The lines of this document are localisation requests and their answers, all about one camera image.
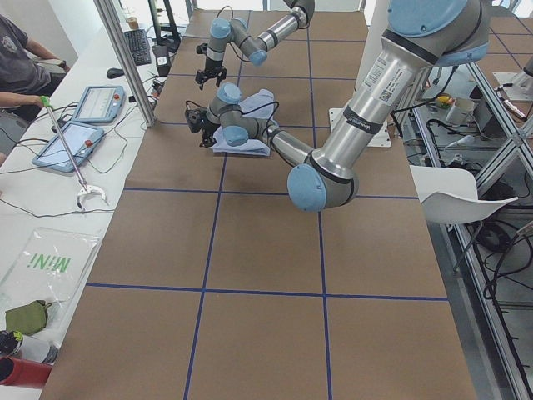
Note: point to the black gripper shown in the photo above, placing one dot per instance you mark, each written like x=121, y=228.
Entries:
x=212, y=69
x=206, y=130

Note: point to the teach pendant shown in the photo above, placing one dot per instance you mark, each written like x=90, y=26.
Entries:
x=99, y=104
x=81, y=139

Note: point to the clear plastic MINI bag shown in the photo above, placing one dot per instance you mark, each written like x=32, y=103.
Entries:
x=49, y=268

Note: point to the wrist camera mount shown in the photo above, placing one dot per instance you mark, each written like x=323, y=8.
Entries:
x=195, y=118
x=202, y=49

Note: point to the aluminium frame post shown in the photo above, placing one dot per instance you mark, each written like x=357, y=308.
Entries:
x=110, y=20

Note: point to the red object at corner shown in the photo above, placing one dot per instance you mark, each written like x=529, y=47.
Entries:
x=24, y=373

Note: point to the black keyboard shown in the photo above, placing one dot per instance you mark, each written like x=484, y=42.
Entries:
x=138, y=45

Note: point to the white plastic chair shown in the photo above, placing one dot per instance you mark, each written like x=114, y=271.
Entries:
x=449, y=196

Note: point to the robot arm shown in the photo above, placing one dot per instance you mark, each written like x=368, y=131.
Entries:
x=225, y=32
x=419, y=35

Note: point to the white cup on shelf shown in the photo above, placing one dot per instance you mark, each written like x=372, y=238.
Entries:
x=460, y=110

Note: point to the seated person grey shirt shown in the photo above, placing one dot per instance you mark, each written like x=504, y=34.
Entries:
x=23, y=81

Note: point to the metal reacher grabber tool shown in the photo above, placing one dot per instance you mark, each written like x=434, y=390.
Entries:
x=86, y=189

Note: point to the green cloth bundle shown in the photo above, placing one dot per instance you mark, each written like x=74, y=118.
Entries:
x=28, y=319

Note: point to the near teach pendant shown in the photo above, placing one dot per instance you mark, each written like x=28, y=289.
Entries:
x=81, y=139

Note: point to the black computer mouse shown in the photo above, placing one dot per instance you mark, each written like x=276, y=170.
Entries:
x=113, y=73

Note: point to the far teach pendant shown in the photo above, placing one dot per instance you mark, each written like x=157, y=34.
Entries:
x=99, y=104

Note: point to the blue striped button shirt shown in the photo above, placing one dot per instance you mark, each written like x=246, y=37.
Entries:
x=240, y=140

